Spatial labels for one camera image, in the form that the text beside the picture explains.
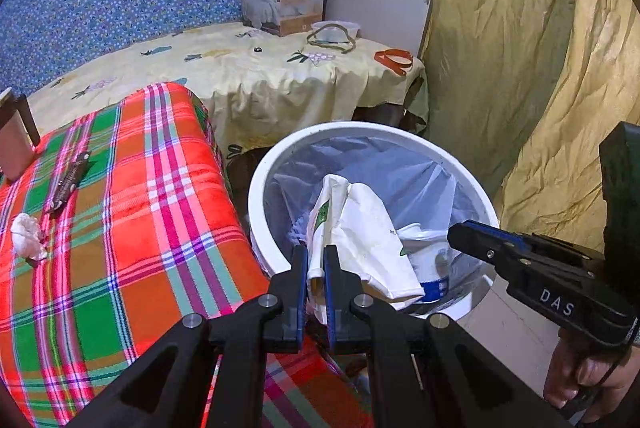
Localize pink mug with brown lid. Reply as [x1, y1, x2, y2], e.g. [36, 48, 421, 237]
[0, 87, 42, 181]

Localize person's right hand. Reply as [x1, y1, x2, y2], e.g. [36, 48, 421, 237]
[542, 338, 640, 426]

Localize orange strap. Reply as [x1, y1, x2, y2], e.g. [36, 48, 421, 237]
[375, 49, 413, 75]

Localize yellow printed bed sheet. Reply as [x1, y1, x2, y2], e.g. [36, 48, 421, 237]
[27, 21, 431, 159]

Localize olive strap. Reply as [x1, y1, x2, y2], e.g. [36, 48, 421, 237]
[306, 24, 359, 56]

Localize crumpled white tissue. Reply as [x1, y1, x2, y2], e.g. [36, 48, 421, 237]
[11, 213, 48, 261]

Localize clear plastic container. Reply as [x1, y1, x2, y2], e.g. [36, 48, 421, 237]
[311, 20, 362, 48]

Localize dark snack wrapper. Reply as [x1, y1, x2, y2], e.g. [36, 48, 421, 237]
[47, 151, 92, 214]

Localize white trash bin with liner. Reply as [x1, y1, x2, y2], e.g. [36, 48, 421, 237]
[247, 121, 501, 321]

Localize white bag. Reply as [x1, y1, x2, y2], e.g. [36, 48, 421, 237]
[306, 173, 426, 326]

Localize white board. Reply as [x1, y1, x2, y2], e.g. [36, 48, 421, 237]
[324, 0, 435, 59]

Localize white yogurt cup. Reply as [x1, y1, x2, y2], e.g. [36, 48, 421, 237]
[395, 222, 468, 304]

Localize yellow green curtain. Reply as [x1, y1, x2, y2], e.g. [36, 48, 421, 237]
[382, 0, 640, 254]

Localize plaid tablecloth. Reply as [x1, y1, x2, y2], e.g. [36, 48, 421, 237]
[0, 81, 373, 428]

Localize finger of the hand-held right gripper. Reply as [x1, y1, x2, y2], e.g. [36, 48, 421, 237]
[492, 229, 538, 255]
[446, 219, 523, 270]

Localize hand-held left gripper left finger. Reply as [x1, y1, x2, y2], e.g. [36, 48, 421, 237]
[65, 244, 311, 428]

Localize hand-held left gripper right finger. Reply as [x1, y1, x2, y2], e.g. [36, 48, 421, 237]
[322, 244, 573, 428]

